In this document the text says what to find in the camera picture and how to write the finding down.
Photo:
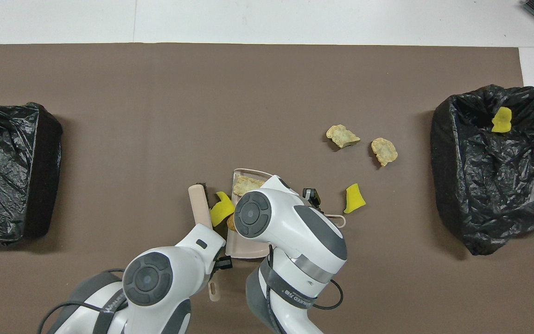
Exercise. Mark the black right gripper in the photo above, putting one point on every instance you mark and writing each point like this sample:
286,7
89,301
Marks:
313,197

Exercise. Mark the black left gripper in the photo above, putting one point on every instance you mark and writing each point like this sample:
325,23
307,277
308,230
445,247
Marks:
223,263

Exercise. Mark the beige plastic dustpan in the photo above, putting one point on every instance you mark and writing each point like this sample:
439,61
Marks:
248,246

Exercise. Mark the brown cracked foam nugget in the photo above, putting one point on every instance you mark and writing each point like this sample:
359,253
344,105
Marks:
231,223

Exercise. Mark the notched yellow sponge piece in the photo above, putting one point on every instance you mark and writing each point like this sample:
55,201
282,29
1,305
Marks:
220,211

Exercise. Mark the beige brush black bristles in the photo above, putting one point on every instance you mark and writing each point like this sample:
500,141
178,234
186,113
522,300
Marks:
198,204

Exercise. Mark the pale crusty foam chunk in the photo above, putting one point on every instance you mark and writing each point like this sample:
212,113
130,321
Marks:
342,136
246,184

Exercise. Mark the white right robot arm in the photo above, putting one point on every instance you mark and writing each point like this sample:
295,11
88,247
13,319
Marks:
295,232

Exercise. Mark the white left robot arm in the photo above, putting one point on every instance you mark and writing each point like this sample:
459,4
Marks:
155,278

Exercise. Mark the black bag lined bin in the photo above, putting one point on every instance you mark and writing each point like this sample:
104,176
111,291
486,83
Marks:
12,185
466,185

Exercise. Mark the wedge yellow sponge piece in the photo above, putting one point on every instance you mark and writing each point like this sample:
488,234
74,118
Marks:
354,199

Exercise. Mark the rounded pale foam chunk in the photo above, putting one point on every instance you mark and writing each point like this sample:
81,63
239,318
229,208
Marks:
384,151

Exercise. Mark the brown table mat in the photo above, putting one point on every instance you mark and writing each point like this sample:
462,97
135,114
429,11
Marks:
155,116

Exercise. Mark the small yellow sponge scrap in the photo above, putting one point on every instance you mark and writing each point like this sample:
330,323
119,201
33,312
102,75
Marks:
501,120

